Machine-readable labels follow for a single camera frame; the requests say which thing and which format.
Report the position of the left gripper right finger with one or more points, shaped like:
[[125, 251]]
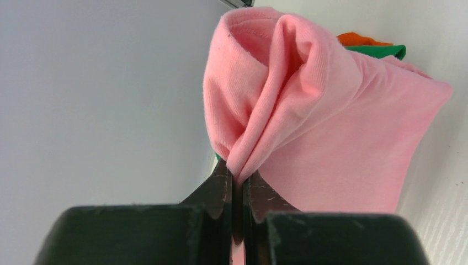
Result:
[[259, 200]]

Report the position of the pink t shirt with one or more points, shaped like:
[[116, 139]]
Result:
[[333, 131]]

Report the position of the folded green t shirt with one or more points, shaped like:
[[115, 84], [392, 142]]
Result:
[[379, 52]]

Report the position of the folded orange t shirt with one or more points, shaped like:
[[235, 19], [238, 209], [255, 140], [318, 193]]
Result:
[[354, 39]]

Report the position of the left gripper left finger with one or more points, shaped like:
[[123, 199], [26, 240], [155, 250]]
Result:
[[211, 237]]

